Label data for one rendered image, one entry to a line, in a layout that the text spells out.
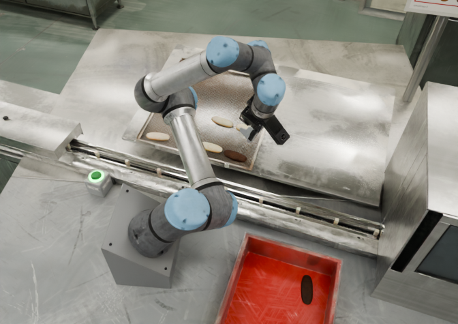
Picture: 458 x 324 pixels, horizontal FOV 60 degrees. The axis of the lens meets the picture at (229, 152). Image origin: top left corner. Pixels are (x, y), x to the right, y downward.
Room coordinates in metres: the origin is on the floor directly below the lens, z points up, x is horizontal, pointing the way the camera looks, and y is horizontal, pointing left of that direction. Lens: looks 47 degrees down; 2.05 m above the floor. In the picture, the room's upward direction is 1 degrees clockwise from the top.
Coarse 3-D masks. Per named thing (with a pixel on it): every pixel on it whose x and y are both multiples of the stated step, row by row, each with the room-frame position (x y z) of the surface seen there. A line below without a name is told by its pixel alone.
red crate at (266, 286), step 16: (256, 256) 0.66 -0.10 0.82; (256, 272) 0.61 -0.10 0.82; (272, 272) 0.61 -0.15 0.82; (288, 272) 0.61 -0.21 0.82; (304, 272) 0.61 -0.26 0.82; (240, 288) 0.55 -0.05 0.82; (256, 288) 0.55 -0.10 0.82; (272, 288) 0.55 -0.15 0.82; (288, 288) 0.56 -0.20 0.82; (320, 288) 0.56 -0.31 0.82; (240, 304) 0.50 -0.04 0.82; (256, 304) 0.50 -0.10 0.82; (272, 304) 0.50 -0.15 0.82; (288, 304) 0.50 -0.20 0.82; (304, 304) 0.50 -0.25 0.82; (320, 304) 0.50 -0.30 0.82; (240, 320) 0.45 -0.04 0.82; (256, 320) 0.45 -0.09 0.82; (272, 320) 0.45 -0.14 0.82; (288, 320) 0.45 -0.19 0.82; (304, 320) 0.45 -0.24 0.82; (320, 320) 0.46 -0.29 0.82
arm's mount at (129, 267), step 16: (128, 192) 0.77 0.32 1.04; (128, 208) 0.71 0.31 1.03; (144, 208) 0.74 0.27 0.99; (112, 224) 0.64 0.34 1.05; (128, 224) 0.66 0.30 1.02; (112, 240) 0.59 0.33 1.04; (128, 240) 0.61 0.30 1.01; (176, 240) 0.67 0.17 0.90; (112, 256) 0.56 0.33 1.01; (128, 256) 0.56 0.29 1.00; (144, 256) 0.58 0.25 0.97; (160, 256) 0.60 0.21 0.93; (176, 256) 0.65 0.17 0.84; (112, 272) 0.56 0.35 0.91; (128, 272) 0.55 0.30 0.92; (144, 272) 0.55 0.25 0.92; (160, 272) 0.55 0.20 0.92
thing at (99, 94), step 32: (128, 32) 2.11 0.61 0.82; (160, 32) 2.12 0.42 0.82; (96, 64) 1.78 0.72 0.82; (128, 64) 1.79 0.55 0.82; (160, 64) 1.79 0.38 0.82; (288, 64) 1.82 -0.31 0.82; (320, 64) 1.82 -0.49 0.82; (352, 64) 1.83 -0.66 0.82; (384, 64) 1.84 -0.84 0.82; (64, 96) 1.51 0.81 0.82; (96, 96) 1.51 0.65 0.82; (128, 96) 1.52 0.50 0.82; (416, 96) 1.56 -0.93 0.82; (96, 128) 1.29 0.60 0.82; (32, 160) 1.09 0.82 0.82; (160, 160) 1.10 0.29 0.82; (288, 192) 0.95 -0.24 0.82
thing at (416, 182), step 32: (448, 96) 0.95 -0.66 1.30; (416, 128) 0.90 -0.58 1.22; (448, 128) 0.81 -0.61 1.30; (416, 160) 0.76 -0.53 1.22; (448, 160) 0.69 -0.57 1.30; (384, 192) 0.90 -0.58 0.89; (416, 192) 0.64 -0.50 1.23; (448, 192) 0.58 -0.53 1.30; (384, 224) 0.74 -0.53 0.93; (416, 224) 0.54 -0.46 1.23; (448, 224) 0.51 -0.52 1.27; (384, 256) 0.60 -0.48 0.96; (416, 256) 0.52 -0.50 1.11; (384, 288) 0.53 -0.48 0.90; (416, 288) 0.50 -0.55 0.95; (448, 288) 0.48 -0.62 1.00; (448, 320) 0.46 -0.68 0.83
